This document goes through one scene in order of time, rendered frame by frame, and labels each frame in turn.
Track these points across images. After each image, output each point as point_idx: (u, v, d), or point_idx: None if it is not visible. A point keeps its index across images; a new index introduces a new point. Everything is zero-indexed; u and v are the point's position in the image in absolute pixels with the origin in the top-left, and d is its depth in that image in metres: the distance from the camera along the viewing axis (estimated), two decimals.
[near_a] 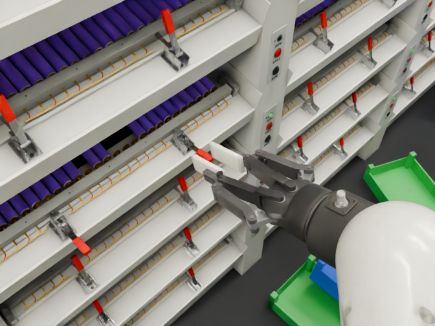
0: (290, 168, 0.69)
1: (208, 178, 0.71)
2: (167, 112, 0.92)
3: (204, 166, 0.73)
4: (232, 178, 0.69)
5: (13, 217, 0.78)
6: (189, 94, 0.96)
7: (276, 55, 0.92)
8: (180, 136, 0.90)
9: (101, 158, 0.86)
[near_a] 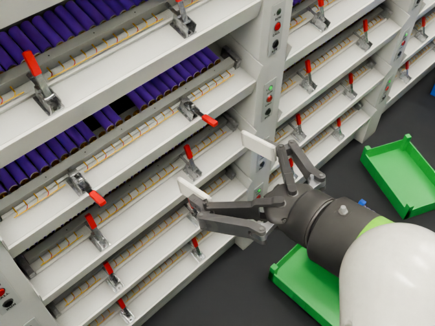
0: (247, 229, 0.65)
1: (272, 145, 0.76)
2: (174, 81, 0.99)
3: (257, 147, 0.77)
4: (280, 166, 0.73)
5: (33, 173, 0.84)
6: (194, 65, 1.03)
7: (276, 29, 0.99)
8: (186, 103, 0.96)
9: (113, 121, 0.92)
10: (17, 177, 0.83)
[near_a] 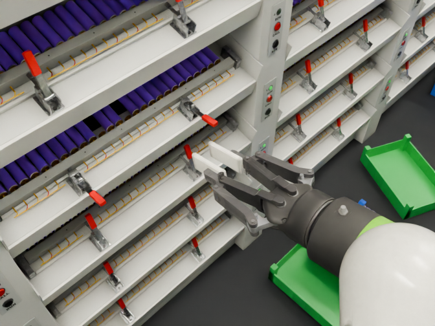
0: None
1: (240, 156, 0.75)
2: (174, 81, 0.99)
3: (226, 158, 0.76)
4: (254, 177, 0.72)
5: (33, 173, 0.84)
6: (194, 65, 1.03)
7: (276, 29, 0.99)
8: (186, 103, 0.96)
9: (113, 121, 0.92)
10: (17, 177, 0.83)
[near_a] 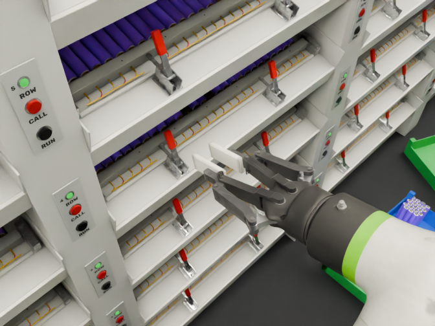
0: None
1: (240, 156, 0.75)
2: (253, 63, 1.00)
3: (226, 158, 0.76)
4: (254, 176, 0.72)
5: (128, 149, 0.85)
6: None
7: (360, 15, 0.99)
8: (266, 85, 0.98)
9: (199, 101, 0.93)
10: (112, 153, 0.84)
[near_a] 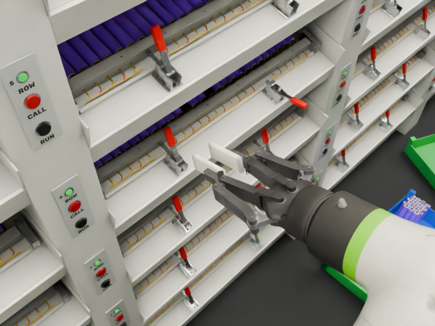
0: None
1: (240, 156, 0.75)
2: (253, 60, 1.00)
3: (226, 158, 0.76)
4: (254, 176, 0.72)
5: (127, 147, 0.85)
6: None
7: (360, 12, 0.99)
8: (273, 85, 0.97)
9: (199, 98, 0.93)
10: (112, 151, 0.84)
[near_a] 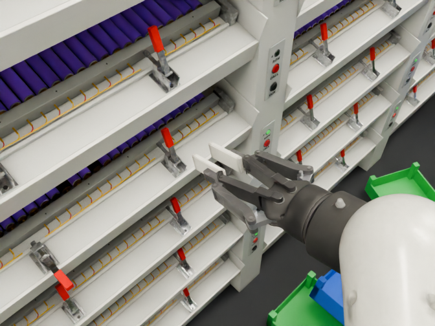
0: None
1: (240, 156, 0.75)
2: (152, 125, 0.87)
3: (226, 158, 0.76)
4: (254, 176, 0.72)
5: None
6: None
7: (274, 72, 0.86)
8: (164, 152, 0.85)
9: (81, 174, 0.81)
10: None
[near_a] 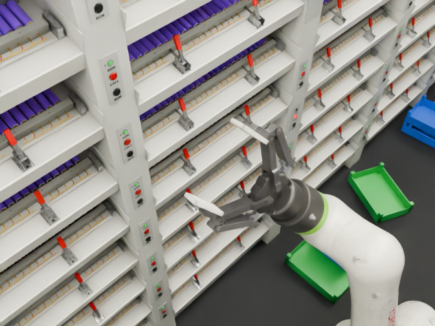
0: (239, 215, 0.84)
1: (259, 127, 0.77)
2: None
3: None
4: (260, 143, 0.80)
5: None
6: None
7: (294, 118, 1.76)
8: (241, 157, 1.75)
9: None
10: None
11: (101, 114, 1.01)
